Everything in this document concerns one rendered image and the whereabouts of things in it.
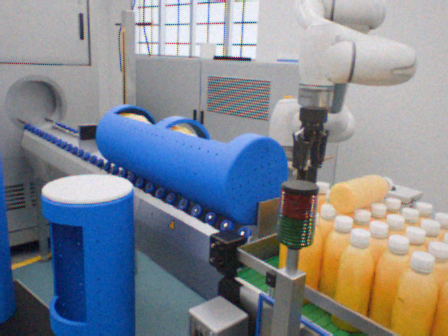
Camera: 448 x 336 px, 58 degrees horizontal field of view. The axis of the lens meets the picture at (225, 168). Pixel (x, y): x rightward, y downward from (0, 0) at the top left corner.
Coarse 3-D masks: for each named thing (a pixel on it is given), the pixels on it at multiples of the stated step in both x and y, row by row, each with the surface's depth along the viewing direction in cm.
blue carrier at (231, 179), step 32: (128, 128) 161; (160, 128) 148; (128, 160) 160; (160, 160) 141; (192, 160) 128; (224, 160) 119; (256, 160) 123; (192, 192) 131; (224, 192) 117; (256, 192) 126
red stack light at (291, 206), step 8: (280, 192) 67; (280, 200) 68; (288, 200) 66; (296, 200) 65; (304, 200) 65; (312, 200) 65; (280, 208) 68; (288, 208) 66; (296, 208) 65; (304, 208) 65; (312, 208) 66; (288, 216) 66; (296, 216) 66; (304, 216) 66; (312, 216) 66
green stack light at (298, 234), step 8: (280, 216) 68; (280, 224) 68; (288, 224) 66; (296, 224) 66; (304, 224) 66; (312, 224) 67; (280, 232) 68; (288, 232) 67; (296, 232) 66; (304, 232) 66; (312, 232) 67; (280, 240) 68; (288, 240) 67; (296, 240) 67; (304, 240) 67; (312, 240) 68
